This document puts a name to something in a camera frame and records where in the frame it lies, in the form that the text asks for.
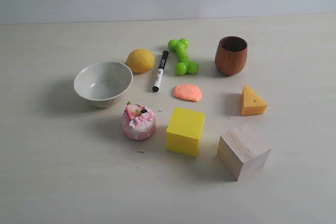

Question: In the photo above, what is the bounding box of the orange putty blob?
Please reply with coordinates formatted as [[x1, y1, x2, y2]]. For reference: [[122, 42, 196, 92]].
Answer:
[[173, 84, 203, 102]]

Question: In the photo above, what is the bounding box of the pink toy cake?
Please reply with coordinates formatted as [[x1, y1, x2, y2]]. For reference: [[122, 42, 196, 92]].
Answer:
[[122, 102, 156, 141]]

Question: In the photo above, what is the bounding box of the black and white marker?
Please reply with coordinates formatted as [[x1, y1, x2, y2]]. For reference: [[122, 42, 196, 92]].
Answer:
[[152, 50, 169, 92]]

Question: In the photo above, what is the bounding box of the brown wooden cup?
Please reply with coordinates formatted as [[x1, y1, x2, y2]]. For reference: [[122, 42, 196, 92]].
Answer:
[[215, 36, 248, 76]]

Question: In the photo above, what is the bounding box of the green bone dog toy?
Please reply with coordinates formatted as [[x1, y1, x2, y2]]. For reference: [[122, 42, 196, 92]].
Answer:
[[168, 38, 199, 76]]

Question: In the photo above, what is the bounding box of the yellow cheese wedge toy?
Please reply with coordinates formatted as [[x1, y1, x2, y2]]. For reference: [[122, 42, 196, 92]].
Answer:
[[240, 84, 268, 116]]

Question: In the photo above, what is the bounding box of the yellow cube block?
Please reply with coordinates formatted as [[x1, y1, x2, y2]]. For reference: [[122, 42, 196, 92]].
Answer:
[[166, 107, 206, 157]]

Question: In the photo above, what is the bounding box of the white ceramic bowl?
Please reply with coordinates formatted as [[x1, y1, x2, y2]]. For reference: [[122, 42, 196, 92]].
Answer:
[[73, 61, 133, 108]]

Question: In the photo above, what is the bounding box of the light wooden cube block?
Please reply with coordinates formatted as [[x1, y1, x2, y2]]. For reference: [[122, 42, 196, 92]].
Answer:
[[217, 123, 271, 181]]

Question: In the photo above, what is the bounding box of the yellow lemon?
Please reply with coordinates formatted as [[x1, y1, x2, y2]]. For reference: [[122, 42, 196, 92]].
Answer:
[[126, 49, 155, 73]]

